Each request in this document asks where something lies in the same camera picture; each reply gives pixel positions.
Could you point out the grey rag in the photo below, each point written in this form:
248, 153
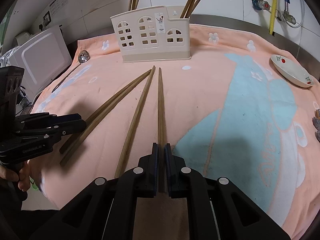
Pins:
316, 123

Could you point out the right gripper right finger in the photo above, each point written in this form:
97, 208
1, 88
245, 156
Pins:
217, 209

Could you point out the white small dish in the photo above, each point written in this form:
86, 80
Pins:
293, 72

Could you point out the person's left hand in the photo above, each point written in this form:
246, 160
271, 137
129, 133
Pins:
22, 177

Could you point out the peach printed towel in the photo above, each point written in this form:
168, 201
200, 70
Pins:
228, 113

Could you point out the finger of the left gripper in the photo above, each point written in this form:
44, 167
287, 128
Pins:
29, 144
43, 120

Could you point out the cream plastic utensil holder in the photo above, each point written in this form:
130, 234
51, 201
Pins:
153, 34

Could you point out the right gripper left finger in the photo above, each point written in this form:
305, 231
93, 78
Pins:
106, 209

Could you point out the wooden chopstick six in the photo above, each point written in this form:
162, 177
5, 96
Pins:
126, 150

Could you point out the black wall socket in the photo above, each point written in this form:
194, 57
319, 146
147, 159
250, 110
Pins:
47, 18

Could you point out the white microwave oven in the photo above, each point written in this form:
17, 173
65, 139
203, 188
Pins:
43, 58

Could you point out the green mesh mat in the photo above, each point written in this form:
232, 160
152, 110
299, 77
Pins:
33, 184

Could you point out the wooden chopstick four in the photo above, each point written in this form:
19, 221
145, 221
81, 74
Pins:
104, 106

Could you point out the steel slotted spoon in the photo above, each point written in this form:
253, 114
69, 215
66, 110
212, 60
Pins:
83, 57

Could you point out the wooden chopstick nine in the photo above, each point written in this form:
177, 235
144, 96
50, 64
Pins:
187, 9

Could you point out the wooden chopstick ten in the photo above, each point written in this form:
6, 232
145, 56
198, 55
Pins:
161, 132

